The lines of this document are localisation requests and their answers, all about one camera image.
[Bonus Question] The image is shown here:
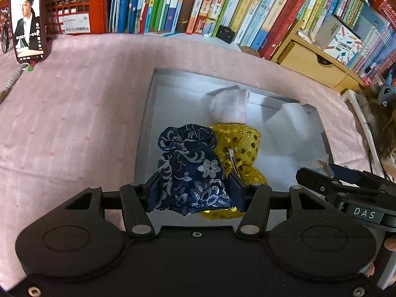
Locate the white paper origami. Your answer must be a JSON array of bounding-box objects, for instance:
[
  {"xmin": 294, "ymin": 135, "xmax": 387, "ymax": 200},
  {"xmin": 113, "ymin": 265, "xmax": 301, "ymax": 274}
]
[{"xmin": 264, "ymin": 102, "xmax": 313, "ymax": 149}]

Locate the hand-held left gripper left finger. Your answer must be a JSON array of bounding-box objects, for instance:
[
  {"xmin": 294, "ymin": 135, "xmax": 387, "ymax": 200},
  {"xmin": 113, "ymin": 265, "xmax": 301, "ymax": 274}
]
[{"xmin": 62, "ymin": 173, "xmax": 161, "ymax": 238}]

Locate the black cable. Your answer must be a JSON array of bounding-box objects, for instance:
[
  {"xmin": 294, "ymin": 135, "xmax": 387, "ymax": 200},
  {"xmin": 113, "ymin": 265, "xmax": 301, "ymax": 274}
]
[{"xmin": 368, "ymin": 147, "xmax": 391, "ymax": 180}]

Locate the row of upright books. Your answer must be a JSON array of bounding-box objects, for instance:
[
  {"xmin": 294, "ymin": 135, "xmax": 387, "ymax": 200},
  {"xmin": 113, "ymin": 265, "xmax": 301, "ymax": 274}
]
[{"xmin": 110, "ymin": 0, "xmax": 318, "ymax": 61}]

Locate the red mesh basket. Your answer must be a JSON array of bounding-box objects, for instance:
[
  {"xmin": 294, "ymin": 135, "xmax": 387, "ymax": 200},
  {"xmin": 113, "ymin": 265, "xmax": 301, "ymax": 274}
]
[{"xmin": 368, "ymin": 0, "xmax": 396, "ymax": 22}]

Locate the row of blue spine books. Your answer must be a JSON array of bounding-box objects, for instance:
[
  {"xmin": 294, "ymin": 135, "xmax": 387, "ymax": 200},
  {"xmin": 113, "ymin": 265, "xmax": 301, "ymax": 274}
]
[{"xmin": 346, "ymin": 6, "xmax": 396, "ymax": 79}]

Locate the toy bicycle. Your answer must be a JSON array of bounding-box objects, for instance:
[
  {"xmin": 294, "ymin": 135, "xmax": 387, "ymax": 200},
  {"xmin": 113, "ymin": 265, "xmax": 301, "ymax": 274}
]
[{"xmin": 0, "ymin": 9, "xmax": 13, "ymax": 53}]

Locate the pink bed sheet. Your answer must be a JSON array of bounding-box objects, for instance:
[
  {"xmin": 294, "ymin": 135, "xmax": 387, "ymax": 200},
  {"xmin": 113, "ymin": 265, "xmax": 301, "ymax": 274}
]
[{"xmin": 0, "ymin": 32, "xmax": 390, "ymax": 288}]

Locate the person's right hand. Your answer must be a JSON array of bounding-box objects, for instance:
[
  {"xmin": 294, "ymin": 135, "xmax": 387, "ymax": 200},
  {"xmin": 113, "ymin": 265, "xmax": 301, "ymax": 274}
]
[{"xmin": 365, "ymin": 237, "xmax": 396, "ymax": 278}]

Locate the white tube rail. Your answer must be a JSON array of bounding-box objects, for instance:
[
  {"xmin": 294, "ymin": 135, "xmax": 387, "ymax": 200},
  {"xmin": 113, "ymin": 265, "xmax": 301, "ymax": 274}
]
[{"xmin": 340, "ymin": 89, "xmax": 387, "ymax": 177}]

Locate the long-haired doll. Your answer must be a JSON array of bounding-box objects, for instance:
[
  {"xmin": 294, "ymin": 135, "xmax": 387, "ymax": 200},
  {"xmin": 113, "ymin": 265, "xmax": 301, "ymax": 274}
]
[{"xmin": 360, "ymin": 68, "xmax": 396, "ymax": 180}]

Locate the grey cardboard box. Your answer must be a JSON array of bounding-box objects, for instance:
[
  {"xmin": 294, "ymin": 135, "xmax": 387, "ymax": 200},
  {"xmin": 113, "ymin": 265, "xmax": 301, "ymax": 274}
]
[{"xmin": 134, "ymin": 67, "xmax": 331, "ymax": 193}]

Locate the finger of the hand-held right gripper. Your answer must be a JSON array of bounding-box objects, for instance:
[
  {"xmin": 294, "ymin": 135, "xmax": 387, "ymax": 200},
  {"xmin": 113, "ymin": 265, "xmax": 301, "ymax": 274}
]
[
  {"xmin": 329, "ymin": 163, "xmax": 396, "ymax": 189},
  {"xmin": 295, "ymin": 167, "xmax": 369, "ymax": 197}
]

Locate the navy floral pouch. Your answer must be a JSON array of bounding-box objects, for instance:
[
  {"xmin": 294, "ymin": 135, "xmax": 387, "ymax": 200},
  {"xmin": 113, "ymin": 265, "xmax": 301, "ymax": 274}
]
[{"xmin": 156, "ymin": 124, "xmax": 234, "ymax": 217}]

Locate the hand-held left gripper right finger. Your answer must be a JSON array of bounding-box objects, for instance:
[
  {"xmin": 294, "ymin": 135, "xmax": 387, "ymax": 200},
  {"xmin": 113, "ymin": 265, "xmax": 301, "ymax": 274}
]
[{"xmin": 227, "ymin": 173, "xmax": 331, "ymax": 238}]

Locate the white fuzzy cloth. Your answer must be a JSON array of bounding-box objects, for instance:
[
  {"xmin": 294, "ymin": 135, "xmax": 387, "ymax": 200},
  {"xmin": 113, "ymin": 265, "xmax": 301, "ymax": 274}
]
[{"xmin": 202, "ymin": 87, "xmax": 252, "ymax": 123}]

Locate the printed cardboard box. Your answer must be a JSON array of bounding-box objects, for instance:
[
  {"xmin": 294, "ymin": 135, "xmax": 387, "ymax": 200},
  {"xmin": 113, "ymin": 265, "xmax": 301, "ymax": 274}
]
[{"xmin": 315, "ymin": 14, "xmax": 364, "ymax": 65}]

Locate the smartphone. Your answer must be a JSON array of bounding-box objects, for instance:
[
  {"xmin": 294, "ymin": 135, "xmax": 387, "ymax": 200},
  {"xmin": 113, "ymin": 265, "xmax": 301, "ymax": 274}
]
[{"xmin": 10, "ymin": 0, "xmax": 47, "ymax": 64}]

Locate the red plastic crate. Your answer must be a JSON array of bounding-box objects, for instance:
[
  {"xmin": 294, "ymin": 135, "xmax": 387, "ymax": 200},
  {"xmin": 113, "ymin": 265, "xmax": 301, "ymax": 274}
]
[{"xmin": 0, "ymin": 0, "xmax": 109, "ymax": 35}]

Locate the yellow sequin bow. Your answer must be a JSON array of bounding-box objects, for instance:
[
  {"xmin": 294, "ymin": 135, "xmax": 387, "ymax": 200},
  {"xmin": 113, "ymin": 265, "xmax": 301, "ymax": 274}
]
[{"xmin": 198, "ymin": 124, "xmax": 268, "ymax": 220}]

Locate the wooden drawer organiser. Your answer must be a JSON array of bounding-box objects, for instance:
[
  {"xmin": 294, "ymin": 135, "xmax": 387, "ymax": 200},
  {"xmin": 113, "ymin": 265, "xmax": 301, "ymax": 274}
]
[{"xmin": 272, "ymin": 34, "xmax": 367, "ymax": 93}]

